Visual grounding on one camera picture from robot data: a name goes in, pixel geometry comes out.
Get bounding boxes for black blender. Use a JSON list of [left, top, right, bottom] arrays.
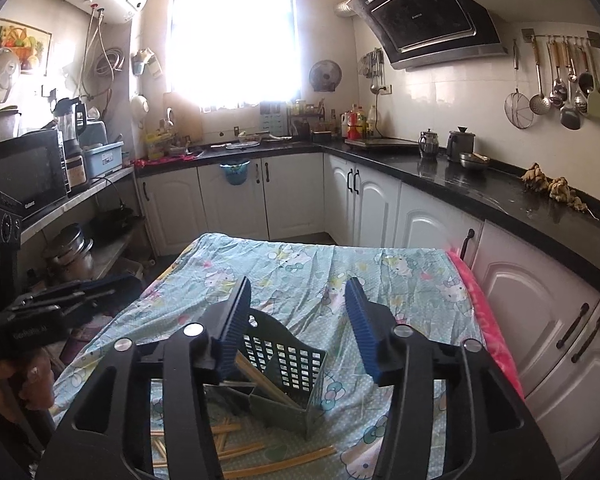
[[54, 97, 88, 188]]

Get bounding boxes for fruit wall picture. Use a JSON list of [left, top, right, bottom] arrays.
[[0, 18, 53, 77]]

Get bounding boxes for black induction cooktop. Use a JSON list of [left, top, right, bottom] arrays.
[[344, 137, 422, 149]]

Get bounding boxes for black range hood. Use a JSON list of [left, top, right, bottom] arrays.
[[346, 0, 510, 72]]

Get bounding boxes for black ladle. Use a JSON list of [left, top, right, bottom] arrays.
[[577, 42, 596, 96]]

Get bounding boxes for wire mesh strainer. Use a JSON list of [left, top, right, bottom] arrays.
[[504, 39, 536, 130]]

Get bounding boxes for teal knife block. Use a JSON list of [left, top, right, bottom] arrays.
[[259, 101, 287, 136]]

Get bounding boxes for metal utensil hanging rail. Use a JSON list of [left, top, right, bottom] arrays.
[[521, 29, 600, 50]]

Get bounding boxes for printed cartoon blanket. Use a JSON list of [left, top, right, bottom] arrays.
[[52, 232, 486, 480]]

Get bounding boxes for black microwave oven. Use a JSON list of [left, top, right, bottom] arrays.
[[0, 129, 72, 221]]

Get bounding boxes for white lower kitchen cabinets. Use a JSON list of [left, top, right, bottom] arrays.
[[136, 152, 600, 466]]

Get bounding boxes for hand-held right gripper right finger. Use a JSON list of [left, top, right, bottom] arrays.
[[344, 276, 561, 480]]

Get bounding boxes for small grey wall fan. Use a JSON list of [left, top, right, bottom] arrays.
[[308, 59, 342, 93]]

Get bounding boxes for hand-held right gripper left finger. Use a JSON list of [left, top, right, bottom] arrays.
[[35, 276, 253, 480]]

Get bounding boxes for yellow-brown dish rag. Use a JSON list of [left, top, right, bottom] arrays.
[[521, 162, 590, 212]]

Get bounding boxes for person's left hand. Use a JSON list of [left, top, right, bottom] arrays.
[[0, 352, 57, 412]]

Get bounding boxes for wooden cutting board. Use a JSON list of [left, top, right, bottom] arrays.
[[162, 91, 204, 143]]

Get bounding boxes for stacked metal pots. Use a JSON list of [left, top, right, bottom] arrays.
[[41, 224, 95, 281]]

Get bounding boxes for glass pot lid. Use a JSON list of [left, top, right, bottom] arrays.
[[0, 47, 22, 104]]

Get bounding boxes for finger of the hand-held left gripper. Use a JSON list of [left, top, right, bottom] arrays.
[[10, 287, 118, 326], [77, 273, 145, 313]]

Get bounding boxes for pile of wooden chopsticks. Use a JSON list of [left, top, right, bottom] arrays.
[[150, 422, 337, 480]]

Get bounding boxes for blue hanging waste bin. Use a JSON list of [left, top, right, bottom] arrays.
[[219, 160, 251, 187]]

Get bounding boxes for blue plastic dish box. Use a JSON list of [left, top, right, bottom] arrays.
[[81, 141, 126, 179]]

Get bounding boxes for red-label oil bottle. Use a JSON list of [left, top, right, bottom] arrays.
[[346, 105, 370, 141]]

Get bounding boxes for slotted metal ladle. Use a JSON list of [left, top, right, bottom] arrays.
[[529, 39, 552, 117]]

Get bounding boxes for black spice rack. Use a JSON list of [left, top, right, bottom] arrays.
[[286, 99, 327, 137]]

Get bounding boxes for metal kettle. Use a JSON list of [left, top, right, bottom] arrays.
[[446, 126, 477, 162]]

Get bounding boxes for grey-green plastic utensil basket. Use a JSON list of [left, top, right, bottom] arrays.
[[202, 307, 329, 441]]

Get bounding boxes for small steel teapot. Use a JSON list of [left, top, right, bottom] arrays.
[[419, 129, 442, 159]]

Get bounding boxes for black countertop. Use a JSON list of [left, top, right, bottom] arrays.
[[135, 137, 600, 307]]

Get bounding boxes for stone shelf unit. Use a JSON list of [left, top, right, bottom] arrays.
[[17, 164, 148, 286]]

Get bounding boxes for wall rack with utensils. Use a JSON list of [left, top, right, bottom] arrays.
[[358, 47, 386, 95]]

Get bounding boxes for pink blanket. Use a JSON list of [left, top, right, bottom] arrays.
[[445, 252, 526, 398]]

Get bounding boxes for kitchen window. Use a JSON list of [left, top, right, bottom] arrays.
[[166, 0, 302, 108]]

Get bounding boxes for pale wooden chopstick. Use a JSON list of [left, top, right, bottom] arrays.
[[236, 354, 289, 407]]

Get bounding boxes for grey rice cooker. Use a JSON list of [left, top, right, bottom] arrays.
[[0, 106, 22, 147]]

